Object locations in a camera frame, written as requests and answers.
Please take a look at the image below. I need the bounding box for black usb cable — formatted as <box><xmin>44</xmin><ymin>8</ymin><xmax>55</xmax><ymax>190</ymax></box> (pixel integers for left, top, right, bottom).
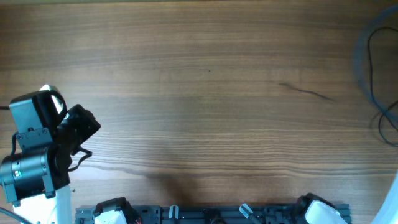
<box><xmin>367</xmin><ymin>26</ymin><xmax>398</xmax><ymax>147</ymax></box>

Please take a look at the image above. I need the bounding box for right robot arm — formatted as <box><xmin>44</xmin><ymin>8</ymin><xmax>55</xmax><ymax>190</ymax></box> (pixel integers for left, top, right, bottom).
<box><xmin>289</xmin><ymin>174</ymin><xmax>397</xmax><ymax>224</ymax></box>

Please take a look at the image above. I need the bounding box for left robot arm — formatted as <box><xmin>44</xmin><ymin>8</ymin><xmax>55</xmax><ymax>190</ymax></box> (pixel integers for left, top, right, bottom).
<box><xmin>1</xmin><ymin>90</ymin><xmax>101</xmax><ymax>223</ymax></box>

